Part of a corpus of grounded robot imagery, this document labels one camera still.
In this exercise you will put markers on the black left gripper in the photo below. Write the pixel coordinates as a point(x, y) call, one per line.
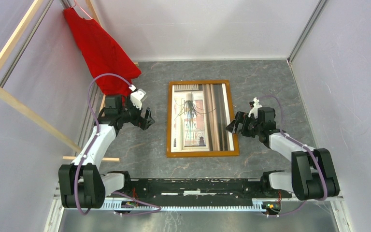
point(140, 122)

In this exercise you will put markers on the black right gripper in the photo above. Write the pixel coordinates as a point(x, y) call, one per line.
point(242, 117)

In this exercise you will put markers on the plant photo print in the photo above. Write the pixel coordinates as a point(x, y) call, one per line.
point(201, 118)

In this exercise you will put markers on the wooden picture frame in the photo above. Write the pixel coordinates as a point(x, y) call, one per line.
point(201, 154)

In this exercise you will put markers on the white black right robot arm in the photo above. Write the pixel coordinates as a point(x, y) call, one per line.
point(312, 175)

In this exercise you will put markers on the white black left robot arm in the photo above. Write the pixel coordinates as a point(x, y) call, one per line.
point(80, 183)

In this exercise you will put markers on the red cloth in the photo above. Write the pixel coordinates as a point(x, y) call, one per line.
point(102, 54)

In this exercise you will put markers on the wooden rack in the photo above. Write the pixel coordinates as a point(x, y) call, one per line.
point(52, 79)

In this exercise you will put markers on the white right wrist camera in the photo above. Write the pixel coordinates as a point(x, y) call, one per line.
point(255, 105)

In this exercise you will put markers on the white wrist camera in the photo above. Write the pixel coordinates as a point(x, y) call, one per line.
point(255, 105)
point(137, 97)

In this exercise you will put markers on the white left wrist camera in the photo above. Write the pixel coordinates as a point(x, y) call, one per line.
point(137, 97)

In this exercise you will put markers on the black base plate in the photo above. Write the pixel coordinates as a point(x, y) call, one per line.
point(201, 192)

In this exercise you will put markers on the aluminium rail frame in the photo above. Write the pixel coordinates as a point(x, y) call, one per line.
point(127, 214)

